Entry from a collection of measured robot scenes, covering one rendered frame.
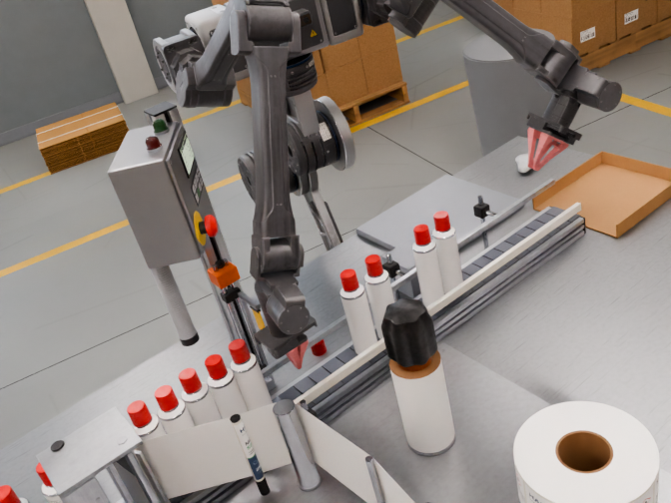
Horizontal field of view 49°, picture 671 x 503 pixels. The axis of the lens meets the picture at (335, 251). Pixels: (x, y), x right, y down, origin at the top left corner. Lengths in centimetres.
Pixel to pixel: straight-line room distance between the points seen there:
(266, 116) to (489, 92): 271
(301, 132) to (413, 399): 86
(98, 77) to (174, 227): 552
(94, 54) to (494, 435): 571
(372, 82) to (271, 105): 378
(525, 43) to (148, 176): 73
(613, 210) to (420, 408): 95
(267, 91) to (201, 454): 62
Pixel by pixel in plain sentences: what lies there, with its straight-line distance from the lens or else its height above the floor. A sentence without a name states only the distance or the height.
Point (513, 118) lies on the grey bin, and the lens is 388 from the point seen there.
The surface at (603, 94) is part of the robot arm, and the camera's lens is 147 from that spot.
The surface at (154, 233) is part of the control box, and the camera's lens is 124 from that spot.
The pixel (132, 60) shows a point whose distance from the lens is 663.
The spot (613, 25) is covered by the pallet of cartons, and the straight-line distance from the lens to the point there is 519.
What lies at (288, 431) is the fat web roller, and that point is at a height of 103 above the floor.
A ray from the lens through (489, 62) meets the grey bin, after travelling 377.
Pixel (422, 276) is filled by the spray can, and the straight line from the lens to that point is 160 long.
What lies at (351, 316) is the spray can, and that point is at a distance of 150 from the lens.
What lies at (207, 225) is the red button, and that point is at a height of 134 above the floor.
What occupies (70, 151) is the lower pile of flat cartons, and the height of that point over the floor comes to 12.
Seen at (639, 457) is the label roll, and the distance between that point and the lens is 115.
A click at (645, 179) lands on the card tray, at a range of 216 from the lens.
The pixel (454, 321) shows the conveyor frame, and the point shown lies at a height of 85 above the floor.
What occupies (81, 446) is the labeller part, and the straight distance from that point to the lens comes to 123.
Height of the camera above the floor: 190
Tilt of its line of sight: 32 degrees down
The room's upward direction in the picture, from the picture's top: 15 degrees counter-clockwise
